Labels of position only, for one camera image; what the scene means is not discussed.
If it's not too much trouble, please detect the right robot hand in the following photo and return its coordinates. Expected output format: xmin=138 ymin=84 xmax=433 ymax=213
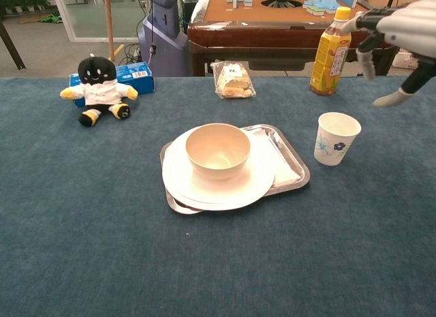
xmin=340 ymin=0 xmax=436 ymax=108

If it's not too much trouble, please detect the white floral paper cup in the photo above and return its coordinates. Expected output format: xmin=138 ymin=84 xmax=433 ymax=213
xmin=313 ymin=112 xmax=362 ymax=166

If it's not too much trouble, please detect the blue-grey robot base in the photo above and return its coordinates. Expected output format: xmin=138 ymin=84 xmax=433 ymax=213
xmin=138 ymin=0 xmax=189 ymax=77

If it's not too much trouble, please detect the white plastic basket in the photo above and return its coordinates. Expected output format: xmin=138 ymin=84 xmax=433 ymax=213
xmin=391 ymin=48 xmax=420 ymax=70

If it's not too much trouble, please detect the yellow tea bottle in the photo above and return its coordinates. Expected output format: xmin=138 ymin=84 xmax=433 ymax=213
xmin=309 ymin=6 xmax=352 ymax=97

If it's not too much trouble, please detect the brown mahjong table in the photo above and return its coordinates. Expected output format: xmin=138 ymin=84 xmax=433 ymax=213
xmin=187 ymin=0 xmax=409 ymax=77

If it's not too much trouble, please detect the silver metal tray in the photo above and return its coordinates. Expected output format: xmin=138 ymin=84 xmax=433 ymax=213
xmin=159 ymin=123 xmax=311 ymax=215

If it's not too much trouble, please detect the bagged bread snack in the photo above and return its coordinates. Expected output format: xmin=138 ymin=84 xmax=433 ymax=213
xmin=210 ymin=60 xmax=257 ymax=100

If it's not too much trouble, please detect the white paper napkin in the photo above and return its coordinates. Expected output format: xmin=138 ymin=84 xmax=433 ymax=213
xmin=250 ymin=129 xmax=301 ymax=189

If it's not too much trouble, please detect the beige bowl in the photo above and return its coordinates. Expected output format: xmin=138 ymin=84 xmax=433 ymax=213
xmin=185 ymin=123 xmax=252 ymax=181

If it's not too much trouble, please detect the white round plate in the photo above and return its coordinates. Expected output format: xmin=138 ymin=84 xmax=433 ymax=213
xmin=161 ymin=125 xmax=276 ymax=211

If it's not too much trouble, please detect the blue cookie box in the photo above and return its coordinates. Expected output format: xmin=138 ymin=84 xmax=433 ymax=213
xmin=69 ymin=61 xmax=155 ymax=108

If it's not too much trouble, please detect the wooden pole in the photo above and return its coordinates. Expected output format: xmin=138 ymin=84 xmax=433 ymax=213
xmin=104 ymin=0 xmax=116 ymax=62

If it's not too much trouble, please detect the black plush doll white shirt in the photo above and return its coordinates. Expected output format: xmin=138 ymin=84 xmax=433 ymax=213
xmin=59 ymin=53 xmax=139 ymax=128

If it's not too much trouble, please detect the blue tablecloth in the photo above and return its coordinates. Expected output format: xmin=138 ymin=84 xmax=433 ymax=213
xmin=0 ymin=76 xmax=436 ymax=317

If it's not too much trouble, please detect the dark table leg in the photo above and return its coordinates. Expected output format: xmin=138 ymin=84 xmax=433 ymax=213
xmin=0 ymin=20 xmax=27 ymax=71

